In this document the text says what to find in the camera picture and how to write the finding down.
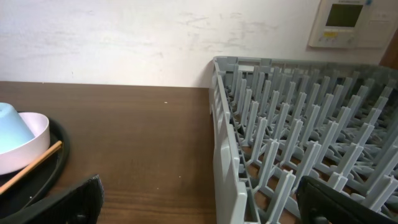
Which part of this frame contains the right wooden chopstick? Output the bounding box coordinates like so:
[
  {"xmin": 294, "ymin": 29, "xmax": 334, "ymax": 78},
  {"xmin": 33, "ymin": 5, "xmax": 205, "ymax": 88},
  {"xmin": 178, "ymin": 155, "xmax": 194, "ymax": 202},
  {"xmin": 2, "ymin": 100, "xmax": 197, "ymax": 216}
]
[{"xmin": 1, "ymin": 141, "xmax": 63, "ymax": 194}]

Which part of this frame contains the white wall control panel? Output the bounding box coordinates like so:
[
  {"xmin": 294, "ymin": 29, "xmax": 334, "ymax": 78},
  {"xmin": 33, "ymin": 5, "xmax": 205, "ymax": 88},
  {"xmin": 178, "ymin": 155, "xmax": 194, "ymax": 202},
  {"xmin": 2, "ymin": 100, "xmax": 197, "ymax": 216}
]
[{"xmin": 308, "ymin": 0, "xmax": 397, "ymax": 49}]

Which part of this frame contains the light blue cup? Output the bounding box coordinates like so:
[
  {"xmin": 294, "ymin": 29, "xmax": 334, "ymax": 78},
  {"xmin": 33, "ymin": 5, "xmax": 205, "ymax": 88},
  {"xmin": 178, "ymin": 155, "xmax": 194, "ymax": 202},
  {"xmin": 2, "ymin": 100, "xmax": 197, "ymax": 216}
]
[{"xmin": 1, "ymin": 103, "xmax": 34, "ymax": 153}]

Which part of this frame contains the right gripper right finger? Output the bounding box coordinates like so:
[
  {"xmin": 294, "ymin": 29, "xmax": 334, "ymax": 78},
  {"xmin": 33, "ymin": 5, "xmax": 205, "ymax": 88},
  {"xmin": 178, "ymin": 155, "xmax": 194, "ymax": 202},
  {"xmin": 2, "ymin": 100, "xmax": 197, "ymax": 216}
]
[{"xmin": 296, "ymin": 175, "xmax": 397, "ymax": 224}]

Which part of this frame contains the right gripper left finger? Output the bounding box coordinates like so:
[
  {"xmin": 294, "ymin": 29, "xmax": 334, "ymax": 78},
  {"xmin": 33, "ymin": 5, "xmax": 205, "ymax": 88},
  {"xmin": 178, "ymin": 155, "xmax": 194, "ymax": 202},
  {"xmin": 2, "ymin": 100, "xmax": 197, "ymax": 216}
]
[{"xmin": 1, "ymin": 174, "xmax": 104, "ymax": 224}]

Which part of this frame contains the round black serving tray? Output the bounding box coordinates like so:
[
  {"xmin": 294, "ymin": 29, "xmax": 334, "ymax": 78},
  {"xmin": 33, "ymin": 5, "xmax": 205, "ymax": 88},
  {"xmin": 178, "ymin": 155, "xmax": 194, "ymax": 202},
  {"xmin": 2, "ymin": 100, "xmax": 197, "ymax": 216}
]
[{"xmin": 1, "ymin": 118, "xmax": 70, "ymax": 218}]

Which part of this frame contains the white bowl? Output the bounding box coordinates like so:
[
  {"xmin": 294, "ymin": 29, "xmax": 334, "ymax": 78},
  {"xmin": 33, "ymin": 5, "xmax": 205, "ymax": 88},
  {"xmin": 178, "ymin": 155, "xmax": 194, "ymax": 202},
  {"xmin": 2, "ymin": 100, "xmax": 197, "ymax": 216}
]
[{"xmin": 1, "ymin": 112, "xmax": 50, "ymax": 175}]

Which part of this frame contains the grey dishwasher rack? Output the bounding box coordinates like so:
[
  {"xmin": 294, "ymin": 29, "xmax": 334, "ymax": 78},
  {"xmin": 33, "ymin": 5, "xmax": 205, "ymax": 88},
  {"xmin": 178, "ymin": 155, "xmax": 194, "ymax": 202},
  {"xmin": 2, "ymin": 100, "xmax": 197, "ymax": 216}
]
[{"xmin": 209, "ymin": 56, "xmax": 397, "ymax": 223}]

